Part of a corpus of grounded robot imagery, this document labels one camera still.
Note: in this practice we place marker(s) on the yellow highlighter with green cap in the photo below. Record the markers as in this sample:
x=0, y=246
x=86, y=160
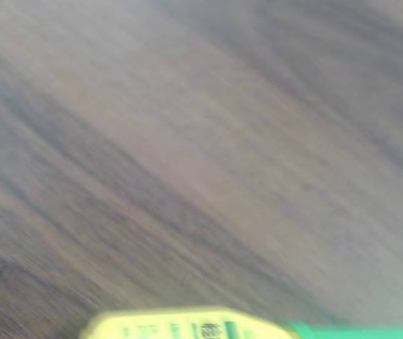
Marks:
x=159, y=326

